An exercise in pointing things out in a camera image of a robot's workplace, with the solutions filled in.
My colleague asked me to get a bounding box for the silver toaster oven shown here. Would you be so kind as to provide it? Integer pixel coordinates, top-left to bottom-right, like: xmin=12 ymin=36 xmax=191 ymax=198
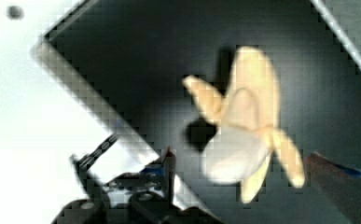
xmin=34 ymin=0 xmax=361 ymax=224

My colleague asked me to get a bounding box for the peeled toy banana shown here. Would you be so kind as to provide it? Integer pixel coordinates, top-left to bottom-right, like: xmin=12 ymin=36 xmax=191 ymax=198
xmin=183 ymin=47 xmax=305 ymax=203

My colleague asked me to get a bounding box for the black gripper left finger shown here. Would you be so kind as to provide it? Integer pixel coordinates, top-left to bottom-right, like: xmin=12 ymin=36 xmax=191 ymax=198
xmin=50 ymin=149 xmax=224 ymax=224

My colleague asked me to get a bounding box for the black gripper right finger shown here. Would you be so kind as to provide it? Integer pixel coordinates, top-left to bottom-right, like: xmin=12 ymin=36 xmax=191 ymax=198
xmin=304 ymin=153 xmax=361 ymax=224

